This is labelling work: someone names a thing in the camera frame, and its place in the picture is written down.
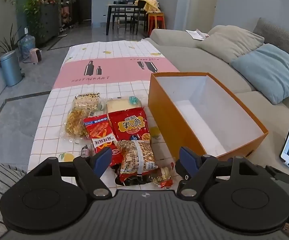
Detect pink and white printed tablecloth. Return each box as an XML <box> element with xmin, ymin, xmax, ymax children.
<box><xmin>27</xmin><ymin>39</ymin><xmax>182</xmax><ymax>188</ymax></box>

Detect long-leaf potted plant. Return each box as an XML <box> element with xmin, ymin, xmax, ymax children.
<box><xmin>0</xmin><ymin>24</ymin><xmax>22</xmax><ymax>55</ymax></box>

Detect blue trash bin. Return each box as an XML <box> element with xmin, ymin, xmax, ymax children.
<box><xmin>0</xmin><ymin>50</ymin><xmax>23</xmax><ymax>87</ymax></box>

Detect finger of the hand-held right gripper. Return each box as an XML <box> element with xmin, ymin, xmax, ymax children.
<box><xmin>265</xmin><ymin>165</ymin><xmax>289</xmax><ymax>187</ymax></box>

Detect red crispy noodle packet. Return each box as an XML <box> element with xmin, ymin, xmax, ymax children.
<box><xmin>108</xmin><ymin>107</ymin><xmax>152</xmax><ymax>142</ymax></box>

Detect golden snack clear packet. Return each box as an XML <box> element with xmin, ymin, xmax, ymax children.
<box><xmin>64</xmin><ymin>107</ymin><xmax>91</xmax><ymax>138</ymax></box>

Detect grey cushion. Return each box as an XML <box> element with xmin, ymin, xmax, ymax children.
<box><xmin>253</xmin><ymin>17</ymin><xmax>289</xmax><ymax>60</ymax></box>

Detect beige sofa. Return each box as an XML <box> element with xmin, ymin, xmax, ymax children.
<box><xmin>143</xmin><ymin>25</ymin><xmax>289</xmax><ymax>172</ymax></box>

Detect cream packet with teal mark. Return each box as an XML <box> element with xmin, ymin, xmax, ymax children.
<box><xmin>106</xmin><ymin>96</ymin><xmax>142</xmax><ymax>114</ymax></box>

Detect brown pastry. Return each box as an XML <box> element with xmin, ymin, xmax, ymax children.
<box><xmin>153</xmin><ymin>166</ymin><xmax>174</xmax><ymax>189</ymax></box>

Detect orange stool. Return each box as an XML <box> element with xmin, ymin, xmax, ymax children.
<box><xmin>147</xmin><ymin>12</ymin><xmax>166</xmax><ymax>37</ymax></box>

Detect dark grey cabinet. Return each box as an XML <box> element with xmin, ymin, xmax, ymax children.
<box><xmin>38</xmin><ymin>4</ymin><xmax>60</xmax><ymax>45</ymax></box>

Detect leafy green potted plant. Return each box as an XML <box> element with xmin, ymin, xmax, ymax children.
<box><xmin>23</xmin><ymin>0</ymin><xmax>47</xmax><ymax>40</ymax></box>

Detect puffed rice snack packet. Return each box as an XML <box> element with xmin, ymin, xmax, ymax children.
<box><xmin>73</xmin><ymin>92</ymin><xmax>102</xmax><ymax>110</ymax></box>

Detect blue water jug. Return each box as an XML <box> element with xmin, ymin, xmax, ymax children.
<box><xmin>20</xmin><ymin>34</ymin><xmax>36</xmax><ymax>59</ymax></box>

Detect beige cushion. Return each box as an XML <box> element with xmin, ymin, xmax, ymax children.
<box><xmin>197</xmin><ymin>25</ymin><xmax>265</xmax><ymax>64</ymax></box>

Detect light blue cushion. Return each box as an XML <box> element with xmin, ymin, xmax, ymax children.
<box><xmin>231</xmin><ymin>43</ymin><xmax>289</xmax><ymax>105</ymax></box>

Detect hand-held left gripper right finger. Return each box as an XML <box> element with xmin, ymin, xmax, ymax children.
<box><xmin>175</xmin><ymin>147</ymin><xmax>263</xmax><ymax>198</ymax></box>

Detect white papers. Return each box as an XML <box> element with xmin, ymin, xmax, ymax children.
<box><xmin>185</xmin><ymin>29</ymin><xmax>210</xmax><ymax>40</ymax></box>

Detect clear peanut packet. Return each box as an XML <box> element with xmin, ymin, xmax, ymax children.
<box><xmin>118</xmin><ymin>140</ymin><xmax>159</xmax><ymax>176</ymax></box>

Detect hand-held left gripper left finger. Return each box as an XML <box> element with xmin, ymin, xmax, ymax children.
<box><xmin>26</xmin><ymin>147</ymin><xmax>113</xmax><ymax>197</ymax></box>

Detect black dining chair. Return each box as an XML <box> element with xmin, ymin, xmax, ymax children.
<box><xmin>112</xmin><ymin>1</ymin><xmax>128</xmax><ymax>30</ymax></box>
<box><xmin>131</xmin><ymin>0</ymin><xmax>147</xmax><ymax>34</ymax></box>

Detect red stick snack packet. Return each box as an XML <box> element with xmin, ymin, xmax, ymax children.
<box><xmin>83</xmin><ymin>114</ymin><xmax>123</xmax><ymax>167</ymax></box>

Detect orange cardboard box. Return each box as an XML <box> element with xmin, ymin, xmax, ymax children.
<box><xmin>148</xmin><ymin>72</ymin><xmax>269</xmax><ymax>162</ymax></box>

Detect pink heater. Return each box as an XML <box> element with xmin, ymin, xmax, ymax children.
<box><xmin>29</xmin><ymin>48</ymin><xmax>42</xmax><ymax>64</ymax></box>

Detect shoe rack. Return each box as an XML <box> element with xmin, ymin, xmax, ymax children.
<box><xmin>59</xmin><ymin>1</ymin><xmax>77</xmax><ymax>30</ymax></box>

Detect dark red snack packet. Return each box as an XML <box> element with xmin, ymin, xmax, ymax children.
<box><xmin>114</xmin><ymin>169</ymin><xmax>160</xmax><ymax>187</ymax></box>

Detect yellow cloth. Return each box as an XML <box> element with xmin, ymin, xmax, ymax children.
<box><xmin>144</xmin><ymin>0</ymin><xmax>161</xmax><ymax>14</ymax></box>

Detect black dining table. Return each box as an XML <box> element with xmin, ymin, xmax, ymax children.
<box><xmin>106</xmin><ymin>4</ymin><xmax>147</xmax><ymax>35</ymax></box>

